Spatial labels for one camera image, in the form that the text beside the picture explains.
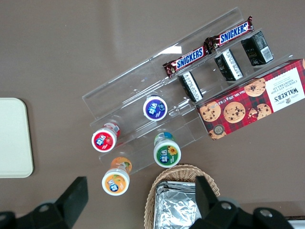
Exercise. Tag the white rectangular snack tray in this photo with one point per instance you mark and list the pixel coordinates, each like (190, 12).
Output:
(300, 225)

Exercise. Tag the beige rectangular tray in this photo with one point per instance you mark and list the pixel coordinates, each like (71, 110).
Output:
(14, 138)

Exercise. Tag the orange lid gum jar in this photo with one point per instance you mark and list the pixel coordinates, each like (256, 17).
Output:
(115, 182)

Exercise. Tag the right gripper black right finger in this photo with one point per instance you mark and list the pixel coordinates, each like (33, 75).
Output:
(214, 212)

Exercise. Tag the clear acrylic stepped display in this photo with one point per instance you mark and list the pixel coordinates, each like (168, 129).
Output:
(133, 78)

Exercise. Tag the small black box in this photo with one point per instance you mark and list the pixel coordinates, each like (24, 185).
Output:
(190, 87)
(228, 65)
(256, 48)

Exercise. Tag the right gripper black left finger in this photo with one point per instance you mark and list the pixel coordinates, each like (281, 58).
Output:
(71, 202)

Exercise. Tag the light tan wicker basket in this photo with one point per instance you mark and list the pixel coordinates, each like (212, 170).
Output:
(181, 171)

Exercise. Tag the blue lid gum jar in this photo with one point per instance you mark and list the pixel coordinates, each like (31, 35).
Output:
(155, 108)

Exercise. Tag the red lid gum jar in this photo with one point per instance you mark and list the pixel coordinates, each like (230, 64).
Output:
(103, 140)

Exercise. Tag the red Walkers cookie box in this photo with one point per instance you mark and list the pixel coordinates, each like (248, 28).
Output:
(250, 105)

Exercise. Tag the green lid gum jar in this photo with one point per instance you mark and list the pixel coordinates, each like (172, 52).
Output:
(166, 153)

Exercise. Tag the Snickers chocolate bar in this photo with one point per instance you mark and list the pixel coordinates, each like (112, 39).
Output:
(188, 59)
(233, 33)

